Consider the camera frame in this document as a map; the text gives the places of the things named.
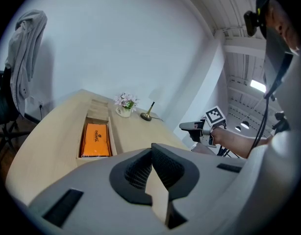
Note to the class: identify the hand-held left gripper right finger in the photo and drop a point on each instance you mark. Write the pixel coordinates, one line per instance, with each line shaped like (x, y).
(204, 192)

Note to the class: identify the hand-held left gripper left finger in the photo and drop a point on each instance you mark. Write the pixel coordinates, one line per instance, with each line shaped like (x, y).
(96, 199)

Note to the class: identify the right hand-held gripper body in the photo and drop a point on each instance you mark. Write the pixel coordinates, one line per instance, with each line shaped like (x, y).
(214, 117)

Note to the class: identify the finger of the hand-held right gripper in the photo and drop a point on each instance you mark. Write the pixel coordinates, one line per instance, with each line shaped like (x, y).
(191, 125)

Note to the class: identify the orange packet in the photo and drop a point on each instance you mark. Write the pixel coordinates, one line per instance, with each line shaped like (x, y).
(96, 139)

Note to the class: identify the person's right forearm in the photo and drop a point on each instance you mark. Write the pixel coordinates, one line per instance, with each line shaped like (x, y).
(236, 143)

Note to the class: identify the round pendant lamp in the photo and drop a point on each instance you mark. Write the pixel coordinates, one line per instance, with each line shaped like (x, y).
(237, 128)
(244, 124)

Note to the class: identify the white shade brass table lamp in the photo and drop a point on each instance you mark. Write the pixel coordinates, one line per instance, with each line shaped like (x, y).
(148, 114)

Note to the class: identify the rectangular ceiling light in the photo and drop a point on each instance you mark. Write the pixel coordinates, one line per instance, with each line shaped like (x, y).
(258, 85)

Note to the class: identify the light wooden box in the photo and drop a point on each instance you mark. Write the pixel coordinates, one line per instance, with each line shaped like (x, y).
(113, 136)

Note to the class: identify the pink flowers in white pot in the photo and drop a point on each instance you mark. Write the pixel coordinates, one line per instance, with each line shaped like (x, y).
(126, 104)

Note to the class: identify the person's white shirt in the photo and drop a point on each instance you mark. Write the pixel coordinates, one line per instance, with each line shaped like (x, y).
(275, 168)

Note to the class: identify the gray face mask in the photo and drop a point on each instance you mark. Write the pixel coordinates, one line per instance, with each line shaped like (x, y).
(278, 57)

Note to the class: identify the wooden sliding box lid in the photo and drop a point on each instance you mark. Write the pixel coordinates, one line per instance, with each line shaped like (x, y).
(98, 109)

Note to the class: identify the person's head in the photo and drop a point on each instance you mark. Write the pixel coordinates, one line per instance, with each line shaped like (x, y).
(283, 23)

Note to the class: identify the black office chair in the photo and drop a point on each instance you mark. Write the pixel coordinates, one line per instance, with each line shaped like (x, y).
(3, 106)

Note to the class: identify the gray jacket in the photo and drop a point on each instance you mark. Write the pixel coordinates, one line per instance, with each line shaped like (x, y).
(25, 57)

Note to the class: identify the black head-mounted camera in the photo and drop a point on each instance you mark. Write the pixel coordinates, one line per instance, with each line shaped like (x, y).
(253, 21)

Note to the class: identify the white wall socket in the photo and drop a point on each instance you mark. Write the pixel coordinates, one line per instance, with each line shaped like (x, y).
(41, 104)

